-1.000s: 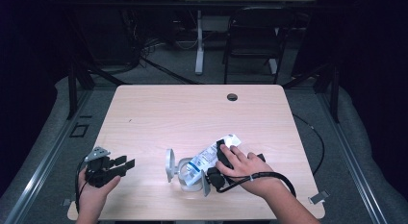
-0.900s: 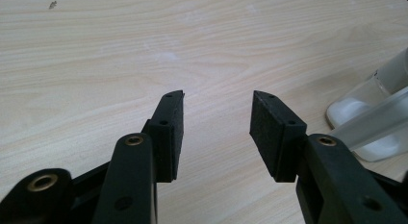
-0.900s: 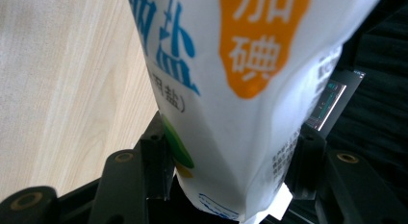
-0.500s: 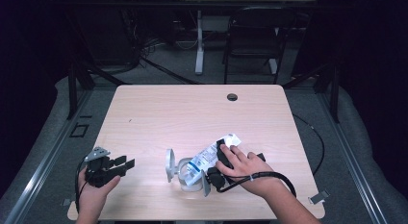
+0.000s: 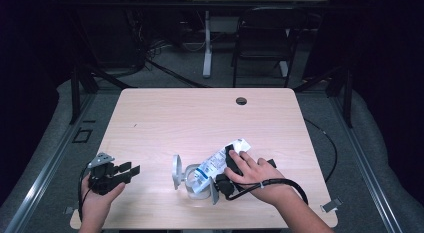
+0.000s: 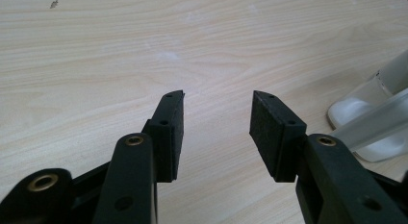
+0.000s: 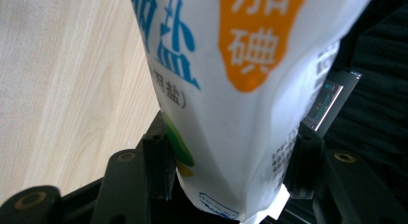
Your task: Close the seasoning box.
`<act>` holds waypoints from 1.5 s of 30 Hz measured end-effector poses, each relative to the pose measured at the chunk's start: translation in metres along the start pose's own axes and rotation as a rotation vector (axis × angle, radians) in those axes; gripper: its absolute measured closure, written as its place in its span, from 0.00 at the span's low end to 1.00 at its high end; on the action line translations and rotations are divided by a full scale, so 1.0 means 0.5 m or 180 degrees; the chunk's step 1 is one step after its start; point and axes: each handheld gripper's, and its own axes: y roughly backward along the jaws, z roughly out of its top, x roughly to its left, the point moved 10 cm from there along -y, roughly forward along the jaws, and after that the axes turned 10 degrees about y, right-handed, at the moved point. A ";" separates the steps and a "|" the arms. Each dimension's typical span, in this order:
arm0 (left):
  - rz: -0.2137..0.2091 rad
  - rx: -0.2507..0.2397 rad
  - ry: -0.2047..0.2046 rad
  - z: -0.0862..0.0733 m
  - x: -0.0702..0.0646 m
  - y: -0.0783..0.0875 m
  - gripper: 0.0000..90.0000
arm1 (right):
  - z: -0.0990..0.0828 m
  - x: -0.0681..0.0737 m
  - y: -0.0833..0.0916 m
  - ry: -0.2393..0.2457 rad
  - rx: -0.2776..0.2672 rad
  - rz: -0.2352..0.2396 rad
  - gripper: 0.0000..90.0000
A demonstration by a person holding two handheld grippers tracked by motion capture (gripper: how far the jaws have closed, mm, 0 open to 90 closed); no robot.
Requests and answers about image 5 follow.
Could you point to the black floor outlet frame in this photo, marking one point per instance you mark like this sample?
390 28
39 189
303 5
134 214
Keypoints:
76 135

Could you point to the black table grommet hole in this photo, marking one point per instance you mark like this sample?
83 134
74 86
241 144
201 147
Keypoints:
241 101

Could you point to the aluminium floor rail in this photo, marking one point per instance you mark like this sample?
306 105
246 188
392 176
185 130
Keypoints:
50 163
366 166

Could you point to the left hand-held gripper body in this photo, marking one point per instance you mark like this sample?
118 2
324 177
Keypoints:
103 179

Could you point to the white and blue salt bag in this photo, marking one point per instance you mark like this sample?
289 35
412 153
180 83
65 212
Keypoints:
213 163

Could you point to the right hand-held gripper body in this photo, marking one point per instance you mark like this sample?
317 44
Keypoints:
225 186

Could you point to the clear jar with white lid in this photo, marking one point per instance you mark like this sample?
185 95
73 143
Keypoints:
177 173

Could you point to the black metal stand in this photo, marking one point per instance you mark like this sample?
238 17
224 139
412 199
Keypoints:
347 99
75 93

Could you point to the black folding chair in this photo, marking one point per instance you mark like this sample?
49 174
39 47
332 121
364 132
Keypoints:
263 43

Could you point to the white desk leg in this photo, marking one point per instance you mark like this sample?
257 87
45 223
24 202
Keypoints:
207 49
283 69

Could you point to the grey metal bracket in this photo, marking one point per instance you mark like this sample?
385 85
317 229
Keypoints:
331 205
69 210

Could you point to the person's right hand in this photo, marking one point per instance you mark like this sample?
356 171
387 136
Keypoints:
260 179

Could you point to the person's left hand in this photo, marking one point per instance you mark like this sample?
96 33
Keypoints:
96 206

